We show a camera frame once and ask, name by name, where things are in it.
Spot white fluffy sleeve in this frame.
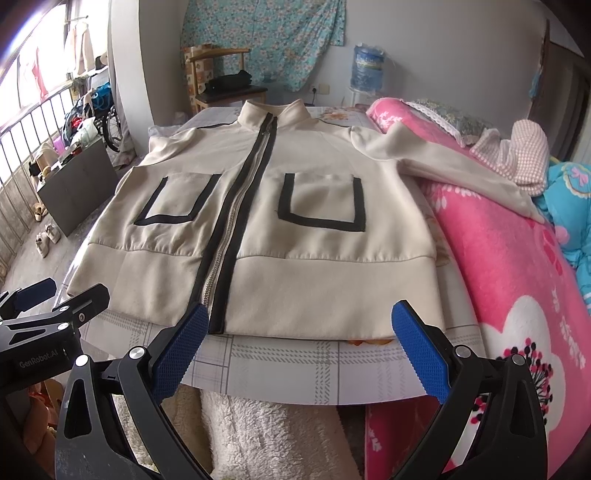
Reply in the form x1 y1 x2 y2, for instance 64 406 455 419
162 385 361 479

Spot dark grey cabinet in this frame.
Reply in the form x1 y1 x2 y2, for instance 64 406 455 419
37 139 118 236

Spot metal balcony railing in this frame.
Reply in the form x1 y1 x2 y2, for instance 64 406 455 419
1 83 73 275

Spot green lace-edged pillow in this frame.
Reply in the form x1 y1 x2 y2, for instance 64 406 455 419
404 99 493 147

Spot pink floral blanket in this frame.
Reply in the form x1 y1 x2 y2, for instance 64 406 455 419
365 98 590 479

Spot pink checkered cloth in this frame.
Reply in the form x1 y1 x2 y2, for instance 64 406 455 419
470 119 550 197

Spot bicycle with blue bag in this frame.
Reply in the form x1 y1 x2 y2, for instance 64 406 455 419
86 82 122 153

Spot teal floral wall cloth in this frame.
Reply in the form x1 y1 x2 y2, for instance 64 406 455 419
180 0 346 92

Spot teal cartoon blanket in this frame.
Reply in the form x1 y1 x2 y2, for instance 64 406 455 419
534 162 591 311

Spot white water dispenser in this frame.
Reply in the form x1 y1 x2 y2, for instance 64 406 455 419
349 88 381 110

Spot blue water bottle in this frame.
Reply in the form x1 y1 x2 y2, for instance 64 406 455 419
349 43 386 94

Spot black clothes on chair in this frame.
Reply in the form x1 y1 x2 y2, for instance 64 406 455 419
204 69 252 94

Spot cream jacket with black trim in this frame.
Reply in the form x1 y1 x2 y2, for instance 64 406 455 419
68 101 540 341

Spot wooden chair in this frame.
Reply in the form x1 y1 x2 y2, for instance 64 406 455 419
182 43 267 114

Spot floral plaid bed sheet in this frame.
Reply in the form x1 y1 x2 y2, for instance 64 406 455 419
55 104 486 407

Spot beige shoe pair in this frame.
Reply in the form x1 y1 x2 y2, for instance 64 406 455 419
35 223 61 258

